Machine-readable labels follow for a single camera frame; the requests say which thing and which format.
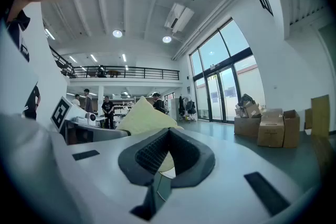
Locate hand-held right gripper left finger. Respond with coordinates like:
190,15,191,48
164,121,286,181
118,127,171,187

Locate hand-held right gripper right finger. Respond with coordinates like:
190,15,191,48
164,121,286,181
168,127,216,189

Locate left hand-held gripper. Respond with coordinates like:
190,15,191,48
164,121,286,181
50,96,132,145

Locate clothes rack with dark garments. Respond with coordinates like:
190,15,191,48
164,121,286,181
178,95,197,123

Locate brown cardboard box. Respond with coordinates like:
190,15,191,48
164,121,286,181
234,114,262,137
257,108,285,148
282,109,301,149

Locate pile of crumpled cardboard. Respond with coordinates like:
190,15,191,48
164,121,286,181
235,93,263,119

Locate black mezzanine railing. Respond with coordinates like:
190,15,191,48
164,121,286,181
49,46,181,81

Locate black-framed glass doors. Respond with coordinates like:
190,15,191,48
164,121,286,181
188,17,266,123

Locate cardboard boxes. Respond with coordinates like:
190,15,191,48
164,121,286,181
304,94,331,137

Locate white ceiling air conditioner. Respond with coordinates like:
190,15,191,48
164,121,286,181
163,2,195,34

